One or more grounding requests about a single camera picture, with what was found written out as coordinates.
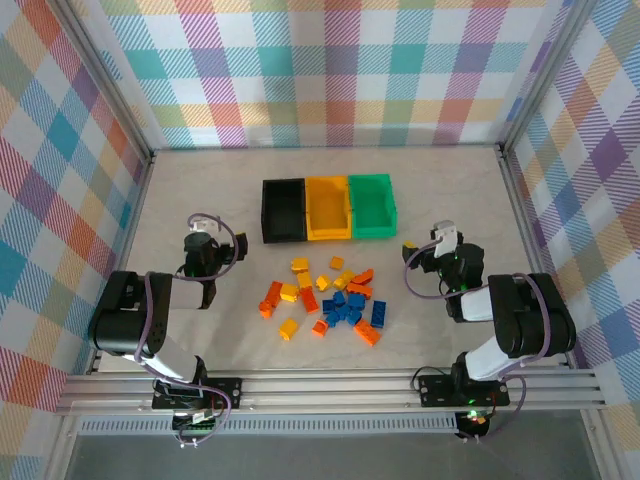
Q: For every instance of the black plastic bin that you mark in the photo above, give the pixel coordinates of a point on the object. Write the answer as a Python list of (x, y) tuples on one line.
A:
[(282, 210)]

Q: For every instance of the orange lego brick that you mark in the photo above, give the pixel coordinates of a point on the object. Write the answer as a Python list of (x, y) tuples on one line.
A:
[(363, 276), (320, 327), (367, 332), (266, 309), (360, 290), (272, 294), (310, 300)]

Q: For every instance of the yellow lego brick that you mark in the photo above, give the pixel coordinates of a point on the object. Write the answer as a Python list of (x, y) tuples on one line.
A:
[(323, 283), (304, 280), (299, 263), (336, 262), (289, 292), (344, 279), (288, 329)]

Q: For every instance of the green plastic bin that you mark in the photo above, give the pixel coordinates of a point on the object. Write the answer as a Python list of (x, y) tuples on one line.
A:
[(372, 205)]

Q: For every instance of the yellow plastic bin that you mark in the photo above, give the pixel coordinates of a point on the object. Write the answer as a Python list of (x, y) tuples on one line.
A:
[(327, 205)]

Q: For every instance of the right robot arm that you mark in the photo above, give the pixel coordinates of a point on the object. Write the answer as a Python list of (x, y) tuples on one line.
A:
[(530, 320)]

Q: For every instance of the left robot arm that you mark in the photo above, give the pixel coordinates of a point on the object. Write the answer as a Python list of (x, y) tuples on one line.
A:
[(120, 325)]

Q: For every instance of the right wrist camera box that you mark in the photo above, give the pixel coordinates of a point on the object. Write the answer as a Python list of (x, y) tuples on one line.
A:
[(445, 240)]

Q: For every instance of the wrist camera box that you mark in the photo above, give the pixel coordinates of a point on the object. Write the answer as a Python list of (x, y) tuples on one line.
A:
[(202, 226), (445, 240)]

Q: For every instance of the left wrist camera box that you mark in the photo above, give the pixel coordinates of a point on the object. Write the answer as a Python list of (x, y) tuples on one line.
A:
[(202, 226)]

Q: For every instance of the aluminium side rail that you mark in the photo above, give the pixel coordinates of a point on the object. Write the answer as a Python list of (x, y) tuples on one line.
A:
[(125, 250), (530, 240)]

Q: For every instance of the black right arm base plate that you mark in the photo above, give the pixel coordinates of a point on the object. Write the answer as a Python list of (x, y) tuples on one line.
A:
[(432, 390)]

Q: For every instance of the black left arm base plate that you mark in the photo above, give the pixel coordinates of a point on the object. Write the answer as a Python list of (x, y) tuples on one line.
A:
[(230, 392)]

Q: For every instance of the aluminium mounting rail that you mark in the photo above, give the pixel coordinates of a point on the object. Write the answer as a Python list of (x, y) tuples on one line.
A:
[(325, 395)]

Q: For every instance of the aluminium frame post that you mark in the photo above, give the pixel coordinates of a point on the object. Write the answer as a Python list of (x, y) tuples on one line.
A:
[(543, 75), (106, 75)]

